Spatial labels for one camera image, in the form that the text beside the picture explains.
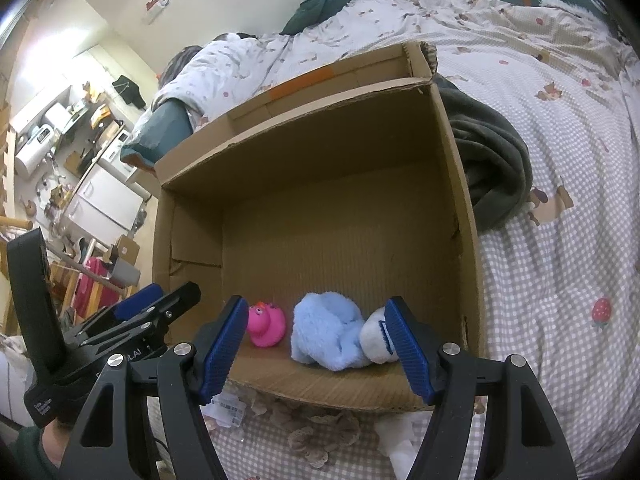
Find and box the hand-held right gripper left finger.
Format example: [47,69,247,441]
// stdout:
[59,296,250,480]

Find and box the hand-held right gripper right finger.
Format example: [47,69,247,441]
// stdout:
[384,296,580,480]

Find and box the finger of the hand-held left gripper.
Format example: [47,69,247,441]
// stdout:
[80,281,202,348]
[62,283,165,336]

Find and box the white sock with blue stripe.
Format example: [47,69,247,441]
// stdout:
[360,305,401,363]

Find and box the light blue plush toy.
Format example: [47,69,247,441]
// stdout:
[291,291,373,372]

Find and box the beige crochet scrunchie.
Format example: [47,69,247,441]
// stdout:
[287,412,362,461]

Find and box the brown cardboard box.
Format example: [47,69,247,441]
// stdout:
[151,41,488,413]

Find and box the person's left forearm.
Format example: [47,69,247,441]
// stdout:
[0,410,76,480]

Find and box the grey bin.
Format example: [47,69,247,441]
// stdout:
[110,259,141,288]

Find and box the pink rubber duck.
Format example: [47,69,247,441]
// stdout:
[247,301,287,348]

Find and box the small cardboard box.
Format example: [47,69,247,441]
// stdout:
[107,234,141,266]

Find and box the pink suitcase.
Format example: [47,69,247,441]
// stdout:
[70,256,116,321]

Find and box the white paper label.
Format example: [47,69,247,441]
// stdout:
[205,392,246,428]

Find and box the white cabinet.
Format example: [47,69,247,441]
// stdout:
[62,165,146,243]

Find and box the white water heater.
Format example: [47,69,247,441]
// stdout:
[14,127,56,178]

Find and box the white washing machine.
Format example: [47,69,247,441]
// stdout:
[97,127,138,183]

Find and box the teal mattress cover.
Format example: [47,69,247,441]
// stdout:
[120,97,193,171]

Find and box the white kitchen appliance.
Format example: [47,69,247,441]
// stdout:
[42,105,73,133]

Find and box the dark grey blanket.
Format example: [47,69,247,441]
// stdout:
[432,72,532,233]

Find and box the black hanging garment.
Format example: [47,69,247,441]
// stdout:
[111,75,147,109]

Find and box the grey striped cloth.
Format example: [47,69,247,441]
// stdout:
[157,45,206,86]

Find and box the dark green cushion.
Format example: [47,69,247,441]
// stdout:
[280,0,371,36]

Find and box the white bear print duvet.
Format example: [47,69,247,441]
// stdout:
[150,0,640,126]

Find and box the white fluffy cloth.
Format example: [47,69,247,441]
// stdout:
[539,0,601,17]

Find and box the black and white patterned cloth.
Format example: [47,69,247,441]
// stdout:
[585,0,631,43]

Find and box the white and red wall hook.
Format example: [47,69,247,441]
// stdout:
[141,0,170,26]

